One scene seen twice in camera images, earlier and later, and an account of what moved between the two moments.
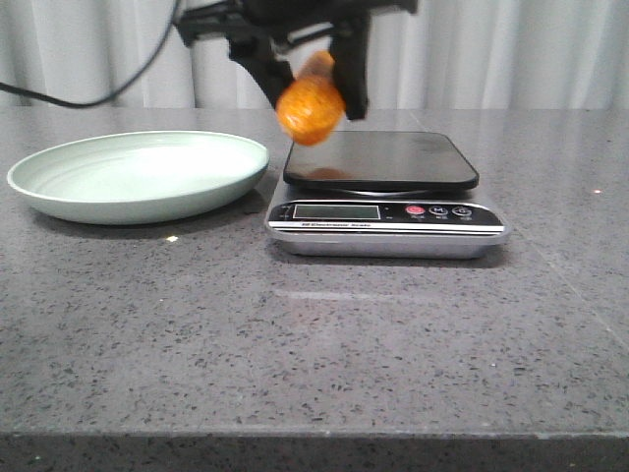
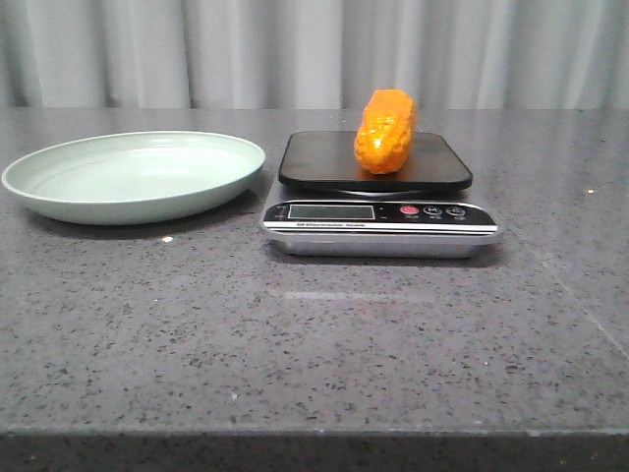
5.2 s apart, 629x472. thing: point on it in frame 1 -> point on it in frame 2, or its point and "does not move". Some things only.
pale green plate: (135, 176) does not move
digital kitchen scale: (391, 194) does not move
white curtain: (447, 55) does not move
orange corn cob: (311, 104) -> (384, 131)
